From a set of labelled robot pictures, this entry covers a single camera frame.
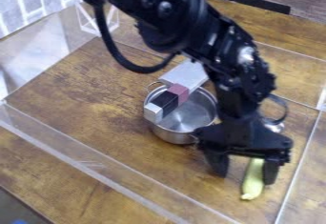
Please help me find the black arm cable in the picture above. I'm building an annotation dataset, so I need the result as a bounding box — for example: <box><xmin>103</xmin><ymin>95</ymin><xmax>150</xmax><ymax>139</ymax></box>
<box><xmin>94</xmin><ymin>2</ymin><xmax>290</xmax><ymax>126</ymax></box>

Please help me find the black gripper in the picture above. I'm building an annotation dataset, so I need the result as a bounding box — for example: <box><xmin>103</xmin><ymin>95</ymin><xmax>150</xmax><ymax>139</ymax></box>
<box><xmin>193</xmin><ymin>113</ymin><xmax>293</xmax><ymax>185</ymax></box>

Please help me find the clear acrylic enclosure wall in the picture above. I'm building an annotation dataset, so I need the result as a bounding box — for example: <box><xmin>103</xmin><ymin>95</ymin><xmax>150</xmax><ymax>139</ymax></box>
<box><xmin>0</xmin><ymin>1</ymin><xmax>326</xmax><ymax>224</ymax></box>

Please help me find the black strip on table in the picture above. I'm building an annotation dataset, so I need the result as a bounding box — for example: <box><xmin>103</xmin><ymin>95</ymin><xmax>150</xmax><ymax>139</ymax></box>
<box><xmin>229</xmin><ymin>0</ymin><xmax>292</xmax><ymax>14</ymax></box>

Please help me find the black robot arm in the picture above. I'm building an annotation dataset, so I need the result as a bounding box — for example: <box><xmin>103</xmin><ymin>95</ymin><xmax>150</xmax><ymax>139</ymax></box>
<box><xmin>83</xmin><ymin>0</ymin><xmax>293</xmax><ymax>185</ymax></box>

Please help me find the silver metal pot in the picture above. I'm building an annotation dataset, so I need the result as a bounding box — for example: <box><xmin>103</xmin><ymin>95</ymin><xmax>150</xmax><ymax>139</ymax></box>
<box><xmin>143</xmin><ymin>85</ymin><xmax>218</xmax><ymax>145</ymax></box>

